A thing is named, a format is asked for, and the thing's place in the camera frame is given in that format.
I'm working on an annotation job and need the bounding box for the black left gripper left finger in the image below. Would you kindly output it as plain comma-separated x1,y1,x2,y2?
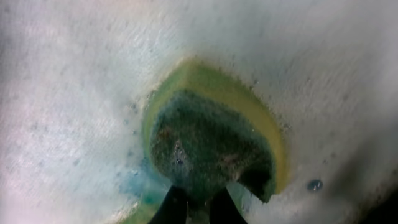
149,186,187,224

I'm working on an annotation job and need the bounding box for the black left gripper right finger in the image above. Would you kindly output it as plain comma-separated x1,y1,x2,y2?
209,188,247,224

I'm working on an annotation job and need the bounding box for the green scrubbing sponge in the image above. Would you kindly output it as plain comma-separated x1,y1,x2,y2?
142,58,290,205

